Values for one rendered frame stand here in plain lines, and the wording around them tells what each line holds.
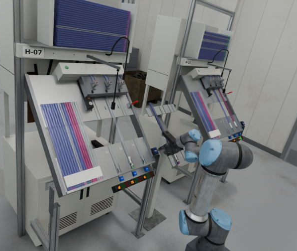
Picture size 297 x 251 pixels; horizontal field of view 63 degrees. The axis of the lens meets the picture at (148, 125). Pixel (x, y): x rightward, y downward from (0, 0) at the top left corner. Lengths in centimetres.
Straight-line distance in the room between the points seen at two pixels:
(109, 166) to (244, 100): 356
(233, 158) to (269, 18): 380
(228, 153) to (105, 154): 78
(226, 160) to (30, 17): 133
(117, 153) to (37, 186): 53
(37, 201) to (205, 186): 108
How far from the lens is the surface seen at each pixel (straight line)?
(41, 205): 180
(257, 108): 464
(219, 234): 137
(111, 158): 156
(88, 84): 163
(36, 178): 167
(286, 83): 447
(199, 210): 124
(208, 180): 114
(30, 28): 169
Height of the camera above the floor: 158
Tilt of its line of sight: 21 degrees down
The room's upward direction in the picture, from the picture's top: 11 degrees clockwise
